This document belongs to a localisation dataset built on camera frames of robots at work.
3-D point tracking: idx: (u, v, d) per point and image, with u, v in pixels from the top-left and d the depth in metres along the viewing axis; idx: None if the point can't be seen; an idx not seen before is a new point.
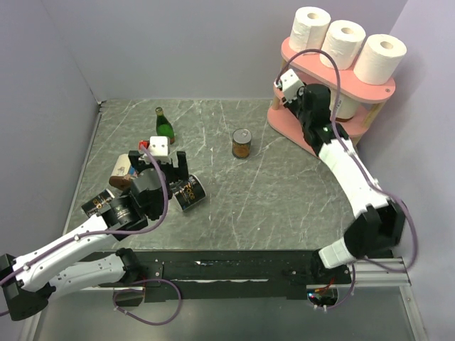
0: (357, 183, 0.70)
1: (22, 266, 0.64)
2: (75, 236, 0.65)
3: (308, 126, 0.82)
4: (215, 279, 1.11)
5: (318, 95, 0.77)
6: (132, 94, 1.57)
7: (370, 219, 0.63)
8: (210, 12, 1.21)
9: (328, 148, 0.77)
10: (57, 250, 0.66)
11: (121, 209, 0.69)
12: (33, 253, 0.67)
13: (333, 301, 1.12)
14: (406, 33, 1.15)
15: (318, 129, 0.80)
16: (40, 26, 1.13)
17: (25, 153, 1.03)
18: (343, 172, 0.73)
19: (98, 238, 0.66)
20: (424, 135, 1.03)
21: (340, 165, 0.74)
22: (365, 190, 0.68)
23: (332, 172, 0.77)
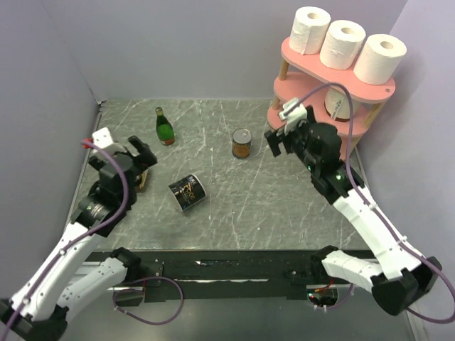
0: (384, 242, 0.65)
1: (23, 300, 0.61)
2: (62, 250, 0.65)
3: (319, 174, 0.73)
4: (215, 278, 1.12)
5: (330, 142, 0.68)
6: (131, 94, 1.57)
7: (410, 285, 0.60)
8: (210, 12, 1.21)
9: (345, 201, 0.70)
10: (50, 271, 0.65)
11: (92, 206, 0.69)
12: (25, 286, 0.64)
13: (333, 301, 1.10)
14: (406, 32, 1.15)
15: (330, 177, 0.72)
16: (40, 27, 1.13)
17: (25, 154, 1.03)
18: (368, 230, 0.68)
19: (84, 243, 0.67)
20: (424, 136, 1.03)
21: (364, 222, 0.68)
22: (397, 251, 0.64)
23: (350, 224, 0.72)
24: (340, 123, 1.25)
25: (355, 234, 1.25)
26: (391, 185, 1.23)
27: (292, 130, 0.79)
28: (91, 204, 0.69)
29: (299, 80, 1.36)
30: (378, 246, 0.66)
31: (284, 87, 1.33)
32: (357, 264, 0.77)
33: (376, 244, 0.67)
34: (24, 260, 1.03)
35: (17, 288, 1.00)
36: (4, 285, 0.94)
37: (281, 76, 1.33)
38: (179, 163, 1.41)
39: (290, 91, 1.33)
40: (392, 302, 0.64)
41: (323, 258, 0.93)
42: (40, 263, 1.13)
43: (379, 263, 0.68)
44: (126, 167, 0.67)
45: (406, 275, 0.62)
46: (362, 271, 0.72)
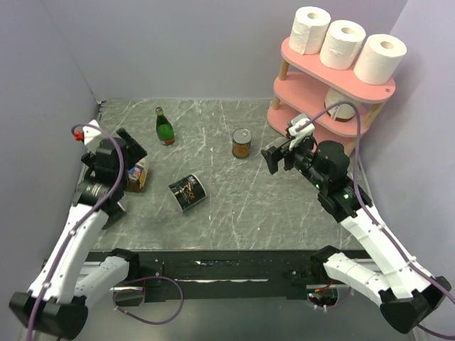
0: (394, 262, 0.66)
1: (43, 284, 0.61)
2: (70, 230, 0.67)
3: (327, 193, 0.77)
4: (215, 279, 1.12)
5: (337, 161, 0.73)
6: (131, 94, 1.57)
7: (420, 306, 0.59)
8: (210, 12, 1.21)
9: (354, 220, 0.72)
10: (63, 253, 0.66)
11: (92, 186, 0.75)
12: (42, 274, 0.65)
13: (333, 301, 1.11)
14: (406, 33, 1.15)
15: (338, 197, 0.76)
16: (40, 27, 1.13)
17: (25, 153, 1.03)
18: (377, 250, 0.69)
19: (91, 219, 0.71)
20: (424, 136, 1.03)
21: (373, 241, 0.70)
22: (406, 272, 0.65)
23: (360, 242, 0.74)
24: (340, 124, 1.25)
25: None
26: (391, 185, 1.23)
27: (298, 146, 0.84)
28: (89, 184, 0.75)
29: (298, 80, 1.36)
30: (389, 266, 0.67)
31: (284, 88, 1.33)
32: (363, 274, 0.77)
33: (386, 263, 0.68)
34: (24, 260, 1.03)
35: (17, 287, 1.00)
36: (4, 284, 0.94)
37: (280, 76, 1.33)
38: (179, 163, 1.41)
39: (290, 91, 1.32)
40: (402, 322, 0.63)
41: (325, 260, 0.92)
42: (40, 263, 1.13)
43: (389, 280, 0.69)
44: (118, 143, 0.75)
45: (416, 295, 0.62)
46: (369, 283, 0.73)
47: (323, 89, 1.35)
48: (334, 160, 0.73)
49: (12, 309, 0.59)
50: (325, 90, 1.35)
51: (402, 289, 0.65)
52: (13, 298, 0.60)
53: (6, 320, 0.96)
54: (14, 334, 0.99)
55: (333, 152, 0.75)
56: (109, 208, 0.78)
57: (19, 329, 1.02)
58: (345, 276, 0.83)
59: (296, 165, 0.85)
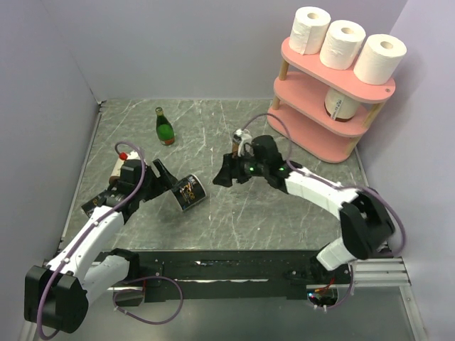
0: (324, 192, 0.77)
1: (62, 260, 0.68)
2: (94, 221, 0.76)
3: (268, 172, 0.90)
4: (215, 278, 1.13)
5: (267, 144, 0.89)
6: (131, 94, 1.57)
7: (350, 209, 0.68)
8: (210, 12, 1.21)
9: (288, 178, 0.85)
10: (84, 239, 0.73)
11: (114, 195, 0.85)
12: (61, 253, 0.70)
13: (333, 301, 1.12)
14: (406, 33, 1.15)
15: (277, 172, 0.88)
16: (40, 27, 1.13)
17: (25, 153, 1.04)
18: (311, 192, 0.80)
19: (112, 217, 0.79)
20: (421, 136, 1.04)
21: (306, 186, 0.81)
22: (334, 194, 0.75)
23: (303, 197, 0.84)
24: (341, 124, 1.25)
25: None
26: (391, 185, 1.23)
27: (242, 153, 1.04)
28: (112, 192, 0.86)
29: (298, 80, 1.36)
30: (324, 200, 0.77)
31: (284, 88, 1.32)
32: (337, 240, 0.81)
33: (322, 199, 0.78)
34: (23, 260, 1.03)
35: (16, 287, 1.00)
36: (3, 283, 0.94)
37: (281, 77, 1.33)
38: (179, 163, 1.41)
39: (290, 91, 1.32)
40: (353, 239, 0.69)
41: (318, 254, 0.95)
42: (40, 263, 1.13)
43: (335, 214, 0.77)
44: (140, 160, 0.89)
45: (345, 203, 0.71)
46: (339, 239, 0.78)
47: (323, 89, 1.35)
48: (264, 143, 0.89)
49: (27, 282, 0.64)
50: (326, 90, 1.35)
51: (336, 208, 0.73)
52: (33, 270, 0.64)
53: (6, 319, 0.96)
54: (14, 334, 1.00)
55: (262, 138, 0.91)
56: (126, 217, 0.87)
57: (19, 329, 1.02)
58: (338, 260, 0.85)
59: (244, 170, 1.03)
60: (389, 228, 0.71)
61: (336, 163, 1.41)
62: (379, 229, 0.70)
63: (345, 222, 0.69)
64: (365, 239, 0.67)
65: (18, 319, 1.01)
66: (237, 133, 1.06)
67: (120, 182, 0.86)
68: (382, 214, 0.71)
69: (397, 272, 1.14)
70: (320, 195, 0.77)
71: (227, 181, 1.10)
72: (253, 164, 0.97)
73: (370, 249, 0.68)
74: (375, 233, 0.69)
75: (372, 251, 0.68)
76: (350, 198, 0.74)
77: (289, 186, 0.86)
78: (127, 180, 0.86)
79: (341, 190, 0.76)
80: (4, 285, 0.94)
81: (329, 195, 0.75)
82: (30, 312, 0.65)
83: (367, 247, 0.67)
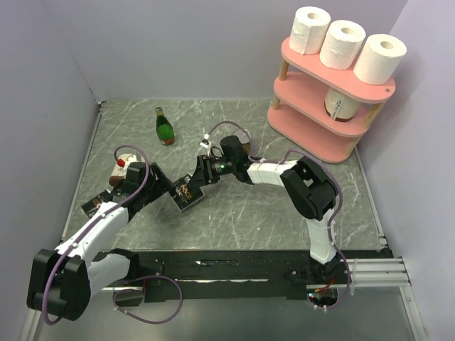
0: (273, 169, 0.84)
1: (71, 244, 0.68)
2: (102, 213, 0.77)
3: (235, 169, 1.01)
4: (215, 278, 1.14)
5: (233, 143, 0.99)
6: (132, 94, 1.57)
7: (288, 174, 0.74)
8: (210, 12, 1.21)
9: (249, 169, 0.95)
10: (92, 228, 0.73)
11: (121, 193, 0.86)
12: (68, 241, 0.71)
13: (333, 301, 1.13)
14: (406, 33, 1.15)
15: (244, 168, 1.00)
16: (40, 26, 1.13)
17: (25, 153, 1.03)
18: (264, 172, 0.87)
19: (118, 212, 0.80)
20: (421, 135, 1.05)
21: (261, 169, 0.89)
22: (279, 169, 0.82)
23: (264, 181, 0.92)
24: (341, 124, 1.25)
25: (355, 234, 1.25)
26: (391, 185, 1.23)
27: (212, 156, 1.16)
28: (118, 190, 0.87)
29: (299, 80, 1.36)
30: (274, 177, 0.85)
31: (284, 88, 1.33)
32: None
33: (273, 177, 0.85)
34: (23, 259, 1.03)
35: (15, 287, 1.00)
36: (2, 283, 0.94)
37: (281, 77, 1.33)
38: (179, 163, 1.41)
39: (290, 92, 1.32)
40: (300, 200, 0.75)
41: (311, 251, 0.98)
42: None
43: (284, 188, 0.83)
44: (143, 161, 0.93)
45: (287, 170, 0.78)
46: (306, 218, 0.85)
47: (323, 89, 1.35)
48: (230, 143, 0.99)
49: (34, 265, 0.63)
50: (326, 90, 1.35)
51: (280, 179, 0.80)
52: (40, 253, 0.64)
53: (6, 319, 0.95)
54: (14, 334, 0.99)
55: (228, 138, 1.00)
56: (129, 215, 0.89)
57: (18, 329, 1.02)
58: (325, 245, 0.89)
59: (217, 170, 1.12)
60: (331, 185, 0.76)
61: (336, 163, 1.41)
62: (322, 189, 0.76)
63: (288, 186, 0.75)
64: (307, 197, 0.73)
65: (19, 320, 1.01)
66: (205, 138, 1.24)
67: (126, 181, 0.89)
68: (323, 175, 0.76)
69: (397, 271, 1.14)
70: (271, 172, 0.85)
71: (203, 181, 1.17)
72: (224, 162, 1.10)
73: (315, 207, 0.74)
74: (317, 192, 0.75)
75: (317, 209, 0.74)
76: (292, 166, 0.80)
77: (252, 175, 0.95)
78: (133, 180, 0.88)
79: (286, 164, 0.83)
80: (3, 285, 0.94)
81: (274, 170, 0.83)
82: (33, 298, 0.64)
83: (311, 205, 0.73)
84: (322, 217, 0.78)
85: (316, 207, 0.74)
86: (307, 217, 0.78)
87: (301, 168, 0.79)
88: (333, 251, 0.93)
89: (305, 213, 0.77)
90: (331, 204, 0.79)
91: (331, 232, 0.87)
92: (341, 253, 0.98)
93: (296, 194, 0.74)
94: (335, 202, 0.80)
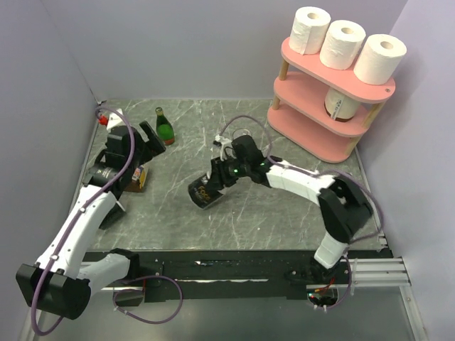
0: (303, 180, 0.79)
1: (51, 257, 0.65)
2: (81, 207, 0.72)
3: (249, 170, 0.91)
4: (216, 278, 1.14)
5: (247, 145, 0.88)
6: (132, 94, 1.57)
7: (328, 195, 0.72)
8: (210, 12, 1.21)
9: (269, 172, 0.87)
10: (71, 231, 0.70)
11: (102, 170, 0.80)
12: (50, 248, 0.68)
13: (333, 301, 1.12)
14: (406, 33, 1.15)
15: (258, 168, 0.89)
16: (40, 26, 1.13)
17: (25, 153, 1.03)
18: (291, 182, 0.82)
19: (100, 200, 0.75)
20: (421, 135, 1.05)
21: (286, 177, 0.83)
22: (311, 182, 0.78)
23: (286, 189, 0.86)
24: (341, 124, 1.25)
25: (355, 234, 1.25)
26: (391, 185, 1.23)
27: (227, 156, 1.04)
28: (101, 168, 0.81)
29: (299, 80, 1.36)
30: (303, 190, 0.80)
31: (284, 87, 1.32)
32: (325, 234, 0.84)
33: (301, 189, 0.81)
34: (23, 259, 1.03)
35: (15, 286, 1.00)
36: (3, 283, 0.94)
37: (281, 77, 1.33)
38: (179, 163, 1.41)
39: (291, 92, 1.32)
40: (335, 222, 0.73)
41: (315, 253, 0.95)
42: None
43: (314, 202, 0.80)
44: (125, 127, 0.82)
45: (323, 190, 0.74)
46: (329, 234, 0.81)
47: (323, 89, 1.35)
48: (242, 143, 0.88)
49: (19, 281, 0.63)
50: (326, 90, 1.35)
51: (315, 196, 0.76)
52: (23, 269, 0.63)
53: (6, 318, 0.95)
54: (14, 334, 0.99)
55: (240, 138, 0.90)
56: (117, 193, 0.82)
57: (18, 329, 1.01)
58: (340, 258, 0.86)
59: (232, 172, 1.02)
60: (366, 209, 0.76)
61: (336, 163, 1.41)
62: (357, 211, 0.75)
63: (323, 207, 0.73)
64: (344, 220, 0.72)
65: (19, 319, 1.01)
66: (217, 138, 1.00)
67: (107, 153, 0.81)
68: (360, 196, 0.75)
69: (397, 271, 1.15)
70: (301, 185, 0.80)
71: (219, 184, 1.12)
72: (237, 165, 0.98)
73: (350, 229, 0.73)
74: (352, 214, 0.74)
75: (351, 231, 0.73)
76: (328, 183, 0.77)
77: (270, 180, 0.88)
78: (116, 150, 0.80)
79: (318, 177, 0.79)
80: (4, 285, 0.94)
81: (307, 183, 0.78)
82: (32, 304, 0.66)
83: (346, 228, 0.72)
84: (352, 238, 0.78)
85: (350, 229, 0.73)
86: (336, 237, 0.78)
87: (335, 186, 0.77)
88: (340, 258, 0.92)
89: (335, 232, 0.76)
90: None
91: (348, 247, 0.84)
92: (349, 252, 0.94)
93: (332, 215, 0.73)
94: None
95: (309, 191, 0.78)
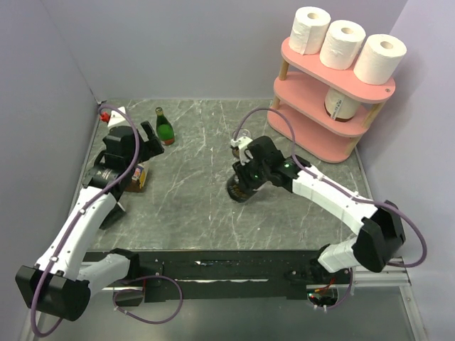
0: (343, 202, 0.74)
1: (50, 258, 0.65)
2: (81, 209, 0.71)
3: (271, 172, 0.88)
4: (215, 278, 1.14)
5: (264, 144, 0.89)
6: (132, 94, 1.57)
7: (373, 230, 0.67)
8: (210, 12, 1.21)
9: (296, 181, 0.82)
10: (71, 232, 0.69)
11: (102, 171, 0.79)
12: (50, 249, 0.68)
13: (333, 301, 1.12)
14: (406, 33, 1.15)
15: (279, 170, 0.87)
16: (40, 26, 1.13)
17: (25, 152, 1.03)
18: (323, 198, 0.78)
19: (100, 201, 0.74)
20: (420, 134, 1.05)
21: (319, 192, 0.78)
22: (351, 207, 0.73)
23: (311, 199, 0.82)
24: (341, 124, 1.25)
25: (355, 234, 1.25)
26: (391, 185, 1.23)
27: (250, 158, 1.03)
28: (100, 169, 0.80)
29: (299, 80, 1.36)
30: (339, 210, 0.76)
31: (284, 87, 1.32)
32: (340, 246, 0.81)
33: (336, 208, 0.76)
34: (24, 259, 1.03)
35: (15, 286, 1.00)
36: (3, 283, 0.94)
37: (281, 76, 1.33)
38: (179, 163, 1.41)
39: (291, 92, 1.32)
40: (371, 255, 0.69)
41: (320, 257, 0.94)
42: None
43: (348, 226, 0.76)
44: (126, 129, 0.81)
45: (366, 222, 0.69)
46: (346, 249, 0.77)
47: (323, 89, 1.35)
48: (259, 142, 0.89)
49: (18, 282, 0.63)
50: (326, 90, 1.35)
51: (354, 224, 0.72)
52: (21, 272, 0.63)
53: (6, 318, 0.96)
54: (14, 334, 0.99)
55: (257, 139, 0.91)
56: (117, 195, 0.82)
57: (18, 329, 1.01)
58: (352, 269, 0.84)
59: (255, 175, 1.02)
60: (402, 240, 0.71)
61: (336, 163, 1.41)
62: (392, 240, 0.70)
63: (367, 239, 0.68)
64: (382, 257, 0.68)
65: (19, 319, 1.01)
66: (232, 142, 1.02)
67: (107, 155, 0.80)
68: (400, 229, 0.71)
69: (397, 271, 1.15)
70: (338, 206, 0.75)
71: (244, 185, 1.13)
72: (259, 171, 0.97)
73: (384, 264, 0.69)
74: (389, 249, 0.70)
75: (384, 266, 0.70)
76: (370, 213, 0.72)
77: (296, 188, 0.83)
78: (115, 152, 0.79)
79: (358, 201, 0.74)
80: (4, 285, 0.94)
81: (345, 207, 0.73)
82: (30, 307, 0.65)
83: (382, 264, 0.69)
84: None
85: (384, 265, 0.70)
86: (361, 261, 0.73)
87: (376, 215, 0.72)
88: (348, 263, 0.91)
89: (365, 263, 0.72)
90: None
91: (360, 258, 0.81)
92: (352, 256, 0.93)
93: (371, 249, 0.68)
94: None
95: (346, 216, 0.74)
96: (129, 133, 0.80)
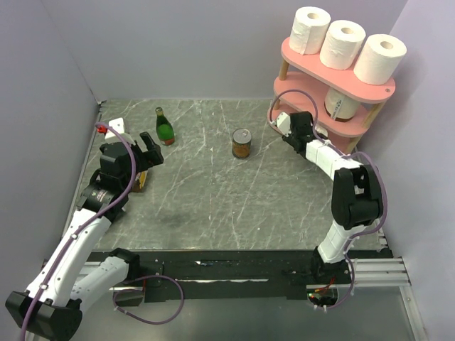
0: (333, 158, 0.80)
1: (40, 286, 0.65)
2: (73, 234, 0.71)
3: (296, 136, 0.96)
4: (215, 279, 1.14)
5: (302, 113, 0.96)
6: (132, 94, 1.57)
7: (343, 173, 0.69)
8: (210, 13, 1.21)
9: (308, 144, 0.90)
10: (62, 257, 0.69)
11: (97, 192, 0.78)
12: (40, 275, 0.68)
13: (333, 301, 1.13)
14: (406, 33, 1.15)
15: (303, 137, 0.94)
16: (40, 28, 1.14)
17: (25, 152, 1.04)
18: (323, 158, 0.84)
19: (92, 225, 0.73)
20: (421, 138, 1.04)
21: (320, 150, 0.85)
22: (338, 161, 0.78)
23: (316, 163, 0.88)
24: (341, 124, 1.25)
25: None
26: (390, 185, 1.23)
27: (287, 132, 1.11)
28: (94, 190, 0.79)
29: (298, 80, 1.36)
30: (329, 165, 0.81)
31: (284, 88, 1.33)
32: None
33: (328, 165, 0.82)
34: (24, 259, 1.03)
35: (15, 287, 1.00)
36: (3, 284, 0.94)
37: (281, 76, 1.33)
38: (179, 163, 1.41)
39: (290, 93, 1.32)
40: (339, 200, 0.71)
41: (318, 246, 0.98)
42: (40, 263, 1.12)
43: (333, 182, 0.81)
44: (121, 152, 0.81)
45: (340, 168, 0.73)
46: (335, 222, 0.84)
47: (323, 89, 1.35)
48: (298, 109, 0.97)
49: (8, 307, 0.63)
50: (326, 90, 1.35)
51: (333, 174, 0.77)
52: (13, 297, 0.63)
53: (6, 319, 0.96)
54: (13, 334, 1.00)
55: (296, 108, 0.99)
56: (113, 215, 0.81)
57: (20, 329, 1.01)
58: (336, 251, 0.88)
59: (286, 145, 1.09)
60: (377, 207, 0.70)
61: None
62: (365, 202, 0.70)
63: (337, 182, 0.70)
64: (347, 204, 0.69)
65: None
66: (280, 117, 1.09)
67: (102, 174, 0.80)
68: (379, 193, 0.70)
69: (397, 271, 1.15)
70: (329, 160, 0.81)
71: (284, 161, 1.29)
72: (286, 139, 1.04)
73: (349, 215, 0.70)
74: (360, 204, 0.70)
75: (350, 219, 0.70)
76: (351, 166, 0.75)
77: (308, 152, 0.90)
78: (111, 171, 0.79)
79: (348, 159, 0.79)
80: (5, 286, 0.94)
81: (334, 160, 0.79)
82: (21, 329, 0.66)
83: (345, 212, 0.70)
84: (351, 227, 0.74)
85: (350, 216, 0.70)
86: (337, 218, 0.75)
87: (360, 174, 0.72)
88: (339, 260, 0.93)
89: (338, 214, 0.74)
90: (367, 223, 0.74)
91: (350, 243, 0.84)
92: (350, 260, 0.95)
93: (339, 194, 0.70)
94: (372, 222, 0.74)
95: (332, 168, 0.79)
96: (123, 153, 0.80)
